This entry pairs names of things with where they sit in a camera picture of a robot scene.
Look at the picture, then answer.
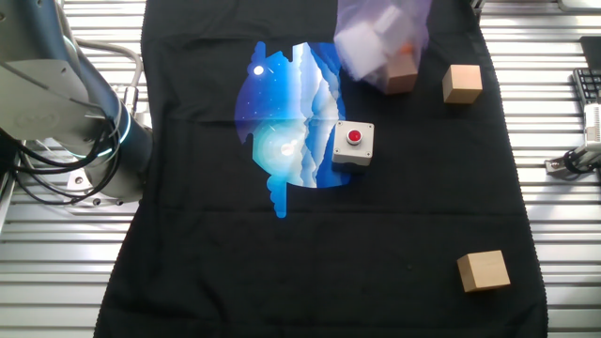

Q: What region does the large white foam block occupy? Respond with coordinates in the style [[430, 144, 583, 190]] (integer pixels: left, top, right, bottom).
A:
[[333, 23, 389, 81]]

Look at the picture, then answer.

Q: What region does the wooden block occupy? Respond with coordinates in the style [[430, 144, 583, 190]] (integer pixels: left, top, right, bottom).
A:
[[383, 54, 420, 95]]

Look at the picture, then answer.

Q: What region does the small white foam block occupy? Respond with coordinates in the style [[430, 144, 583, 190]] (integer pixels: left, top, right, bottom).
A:
[[373, 4, 414, 48]]

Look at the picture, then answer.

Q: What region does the purple translucent plastic bag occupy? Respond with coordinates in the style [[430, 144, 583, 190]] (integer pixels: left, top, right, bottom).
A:
[[332, 0, 433, 95]]

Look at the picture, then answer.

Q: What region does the grey box with red button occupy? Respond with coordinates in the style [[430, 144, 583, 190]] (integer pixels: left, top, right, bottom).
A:
[[331, 119, 376, 168]]

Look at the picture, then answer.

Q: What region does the black cloth with blue print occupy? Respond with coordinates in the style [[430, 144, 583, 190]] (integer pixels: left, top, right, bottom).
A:
[[93, 0, 549, 338]]

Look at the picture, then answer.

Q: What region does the plain wooden cube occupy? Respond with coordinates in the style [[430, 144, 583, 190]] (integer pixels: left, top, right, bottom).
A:
[[441, 64, 484, 105], [456, 249, 512, 294]]

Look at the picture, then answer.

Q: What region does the black computer keyboard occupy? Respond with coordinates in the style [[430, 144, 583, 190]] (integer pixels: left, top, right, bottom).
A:
[[571, 68, 601, 107]]

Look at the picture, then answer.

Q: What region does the black flat object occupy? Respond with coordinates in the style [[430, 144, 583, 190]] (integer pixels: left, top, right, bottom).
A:
[[579, 36, 601, 70]]

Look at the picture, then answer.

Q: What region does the grey flat device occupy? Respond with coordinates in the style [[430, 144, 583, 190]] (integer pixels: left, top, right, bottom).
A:
[[557, 0, 601, 14]]

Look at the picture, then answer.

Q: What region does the thick grey base cable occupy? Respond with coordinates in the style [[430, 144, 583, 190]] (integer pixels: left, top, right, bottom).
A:
[[74, 38, 145, 118]]

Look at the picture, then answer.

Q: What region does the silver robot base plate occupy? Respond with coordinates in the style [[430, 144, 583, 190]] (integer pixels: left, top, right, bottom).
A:
[[63, 171, 142, 210]]

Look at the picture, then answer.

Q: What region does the black base cable bundle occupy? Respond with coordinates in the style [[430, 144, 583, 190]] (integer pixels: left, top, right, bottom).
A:
[[0, 115, 121, 207]]

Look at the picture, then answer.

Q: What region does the aluminium camera stand rail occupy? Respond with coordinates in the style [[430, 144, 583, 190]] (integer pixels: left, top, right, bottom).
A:
[[544, 143, 601, 178]]

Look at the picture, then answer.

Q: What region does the black camera cable loop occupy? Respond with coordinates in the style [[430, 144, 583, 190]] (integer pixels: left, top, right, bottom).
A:
[[562, 147, 587, 176]]

